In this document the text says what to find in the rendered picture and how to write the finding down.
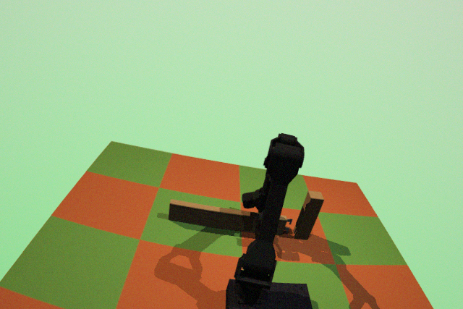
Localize brown wooden post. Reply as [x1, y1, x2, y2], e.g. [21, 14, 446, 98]
[293, 190, 324, 240]

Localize brown wooden side rail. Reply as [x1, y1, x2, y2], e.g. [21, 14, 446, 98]
[168, 199, 293, 235]

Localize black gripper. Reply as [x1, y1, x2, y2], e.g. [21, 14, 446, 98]
[256, 188, 268, 228]

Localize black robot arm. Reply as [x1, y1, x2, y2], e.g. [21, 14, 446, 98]
[234, 133, 305, 304]

